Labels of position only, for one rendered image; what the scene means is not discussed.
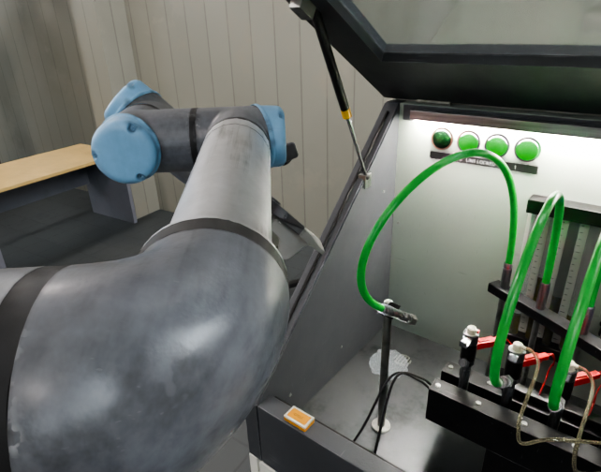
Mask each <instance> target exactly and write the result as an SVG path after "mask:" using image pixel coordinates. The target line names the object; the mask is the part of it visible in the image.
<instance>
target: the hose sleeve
mask: <svg viewBox="0 0 601 472"><path fill-rule="evenodd" d="M382 304H383V305H384V306H385V308H384V311H382V312H379V311H378V312H379V313H381V314H383V315H386V316H389V317H393V318H396V319H399V320H400V321H402V322H406V323H408V322H410V321H411V319H412V316H411V315H410V314H408V313H406V312H404V311H401V310H399V309H396V308H394V307H392V306H390V305H387V304H384V303H382Z"/></svg>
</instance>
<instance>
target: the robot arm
mask: <svg viewBox="0 0 601 472"><path fill-rule="evenodd" d="M104 117H105V121H104V122H103V124H102V125H101V126H100V127H99V128H98V129H97V130H96V132H95V134H94V135H93V138H92V143H91V151H92V156H93V159H94V161H95V164H96V165H97V167H98V168H99V169H100V170H101V171H102V172H103V173H104V174H105V175H106V176H107V177H109V178H110V179H112V180H113V181H115V182H118V183H122V184H136V183H139V182H142V181H144V180H145V179H148V178H150V177H151V176H153V175H154V174H155V173H159V172H170V173H171V174H172V175H174V176H175V177H176V178H177V179H179V180H180V181H181V182H183V183H184V184H185V188H184V191H183V193H182V196H181V198H180V201H179V203H178V206H177V208H176V210H175V213H174V215H173V217H172V219H171V222H170V224H168V225H167V226H165V227H163V228H161V229H160V230H159V231H158V232H156V233H155V234H154V235H153V236H152V237H151V238H150V239H149V240H148V241H147V242H146V243H145V245H144V246H143V247H142V248H141V250H140V251H139V254H138V255H136V256H134V257H129V258H122V259H117V260H112V261H104V262H96V263H86V264H75V265H65V266H40V267H23V268H5V269H0V472H198V471H199V470H200V469H201V468H202V467H203V466H204V465H205V464H207V463H208V462H209V461H210V460H211V459H212V457H213V456H214V455H215V454H216V453H217V452H218V451H219V450H220V449H222V447H223V446H224V445H225V444H226V443H227V442H228V441H229V439H230V438H231V437H232V436H233V435H234V433H235V432H236V431H237V429H238V428H239V427H240V425H241V424H242V422H243V421H244V420H245V418H246V417H247V416H248V414H249V413H250V412H251V410H252V408H253V407H254V405H255V403H256V402H257V399H258V398H259V396H260V394H261V393H262V392H263V390H264V389H265V387H266V385H267V383H268V381H269V378H270V376H271V373H272V371H273V369H274V367H275V365H276V363H277V361H278V359H279V357H280V353H281V350H282V346H283V343H284V341H285V337H286V331H287V324H288V319H289V285H288V276H287V270H286V265H285V263H284V259H290V258H292V257H293V256H294V255H296V254H297V253H299V252H300V251H301V250H302V249H303V248H304V247H306V246H307V245H311V246H312V247H313V248H314V249H315V250H317V251H318V252H319V253H320V254H321V255H323V254H324V253H325V250H324V248H323V245H322V243H321V241H320V240H319V239H318V238H317V237H316V236H315V235H314V234H313V233H312V232H311V231H310V230H308V229H307V228H306V227H305V226H304V225H302V224H301V223H300V222H299V221H298V220H297V219H295V218H294V217H293V216H292V215H291V214H289V213H288V212H287V211H286V210H284V209H283V208H282V207H281V206H280V204H281V203H280V202H279V201H277V200H276V199H275V198H274V197H273V196H272V195H271V168H274V167H281V166H285V165H287V164H288V163H290V161H291V160H292V159H294V158H296V157H298V155H299V153H298V150H297V148H296V145H295V143H294V142H288V143H286V124H285V114H284V111H283V110H282V109H281V108H280V107H279V106H260V105H258V104H252V105H250V106H236V107H213V108H187V109H174V108H173V107H172V106H171V105H170V104H169V103H168V102H167V101H166V100H165V99H163V98H162V97H161V95H159V94H158V93H157V92H156V91H154V90H152V89H151V88H149V87H148V86H147V85H146V84H144V83H143V82H142V81H138V80H133V81H130V82H129V83H128V84H127V85H126V86H124V87H123V89H122V90H121V91H120V92H119V93H118V94H117V95H116V96H115V98H114V99H113V100H112V101H111V103H110V104H109V105H108V107H107V108H106V110H105V113H104ZM272 215H273V216H274V217H276V219H274V218H273V217H272ZM276 246H278V248H276Z"/></svg>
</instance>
